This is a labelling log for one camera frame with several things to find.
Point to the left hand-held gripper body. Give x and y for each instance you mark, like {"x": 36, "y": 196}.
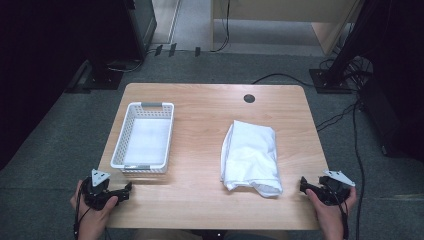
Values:
{"x": 97, "y": 193}

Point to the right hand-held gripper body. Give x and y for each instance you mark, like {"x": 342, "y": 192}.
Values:
{"x": 332, "y": 190}

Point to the white plastic basket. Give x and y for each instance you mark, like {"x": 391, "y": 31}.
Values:
{"x": 145, "y": 138}

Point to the white cloth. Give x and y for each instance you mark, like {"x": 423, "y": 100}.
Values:
{"x": 250, "y": 156}

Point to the person's left hand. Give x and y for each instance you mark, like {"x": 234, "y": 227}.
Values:
{"x": 94, "y": 216}

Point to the person's right hand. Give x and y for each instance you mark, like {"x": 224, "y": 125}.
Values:
{"x": 330, "y": 215}

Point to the wooden table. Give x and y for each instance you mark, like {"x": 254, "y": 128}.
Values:
{"x": 200, "y": 126}

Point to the black table grommet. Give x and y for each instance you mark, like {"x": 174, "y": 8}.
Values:
{"x": 249, "y": 98}

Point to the black stand base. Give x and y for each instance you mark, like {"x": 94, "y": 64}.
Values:
{"x": 100, "y": 80}
{"x": 328, "y": 81}

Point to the dark cabinet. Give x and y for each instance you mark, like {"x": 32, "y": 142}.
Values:
{"x": 141, "y": 26}

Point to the wooden cabinet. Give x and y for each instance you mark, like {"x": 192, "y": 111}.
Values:
{"x": 286, "y": 23}

